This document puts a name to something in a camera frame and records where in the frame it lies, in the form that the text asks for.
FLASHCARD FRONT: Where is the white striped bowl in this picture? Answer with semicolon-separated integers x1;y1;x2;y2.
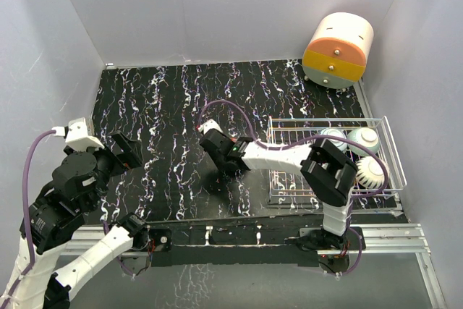
356;156;385;190

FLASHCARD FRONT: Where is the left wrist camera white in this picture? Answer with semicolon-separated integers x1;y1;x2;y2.
65;117;104;152

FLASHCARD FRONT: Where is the purple cable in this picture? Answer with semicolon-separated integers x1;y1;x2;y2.
0;127;68;302
195;99;391;276

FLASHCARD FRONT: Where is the black front mounting bar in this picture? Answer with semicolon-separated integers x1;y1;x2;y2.
148;224;350;274

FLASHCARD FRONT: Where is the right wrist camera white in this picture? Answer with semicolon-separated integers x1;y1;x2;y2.
197;119;223;135

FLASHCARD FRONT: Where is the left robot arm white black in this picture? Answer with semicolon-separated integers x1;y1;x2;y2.
1;127;150;308

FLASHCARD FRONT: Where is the round drawer cabinet pastel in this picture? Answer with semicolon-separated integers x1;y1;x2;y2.
302;12;374;90

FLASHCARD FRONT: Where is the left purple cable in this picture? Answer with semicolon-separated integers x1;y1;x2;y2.
0;127;68;302

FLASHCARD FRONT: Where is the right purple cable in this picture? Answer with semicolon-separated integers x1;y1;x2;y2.
195;99;391;276

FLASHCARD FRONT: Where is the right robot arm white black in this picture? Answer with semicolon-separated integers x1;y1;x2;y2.
197;126;358;250

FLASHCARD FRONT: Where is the white wire dish rack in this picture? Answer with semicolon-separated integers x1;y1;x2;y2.
266;117;407;200

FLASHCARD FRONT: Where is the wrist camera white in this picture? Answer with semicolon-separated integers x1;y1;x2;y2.
65;117;104;152
197;119;223;135

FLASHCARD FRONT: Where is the blue patterned bowl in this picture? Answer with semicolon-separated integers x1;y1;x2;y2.
318;127;348;151

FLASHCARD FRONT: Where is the light green bowl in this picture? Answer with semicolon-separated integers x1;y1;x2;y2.
347;127;380;154

